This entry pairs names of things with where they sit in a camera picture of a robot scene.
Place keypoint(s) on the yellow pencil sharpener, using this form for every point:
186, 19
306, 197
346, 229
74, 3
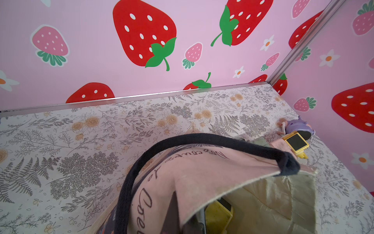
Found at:
218, 216
297, 144

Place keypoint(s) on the cream canvas tote bag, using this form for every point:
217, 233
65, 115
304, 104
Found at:
169, 187

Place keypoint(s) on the purple pencil sharpener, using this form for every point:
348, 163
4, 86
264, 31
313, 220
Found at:
297, 125

